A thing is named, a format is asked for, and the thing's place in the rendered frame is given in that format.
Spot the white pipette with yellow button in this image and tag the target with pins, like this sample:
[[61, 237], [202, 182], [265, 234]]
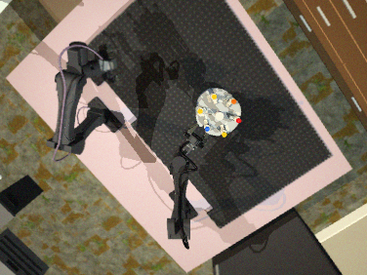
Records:
[[214, 96], [200, 110]]

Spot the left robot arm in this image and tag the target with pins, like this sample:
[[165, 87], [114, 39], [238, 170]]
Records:
[[73, 140]]

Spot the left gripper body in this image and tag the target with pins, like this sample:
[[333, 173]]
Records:
[[100, 67]]

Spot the white pipette with blue push button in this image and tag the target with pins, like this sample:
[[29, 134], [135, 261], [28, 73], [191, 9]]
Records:
[[206, 125]]

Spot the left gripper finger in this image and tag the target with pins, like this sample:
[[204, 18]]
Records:
[[118, 77], [110, 48]]

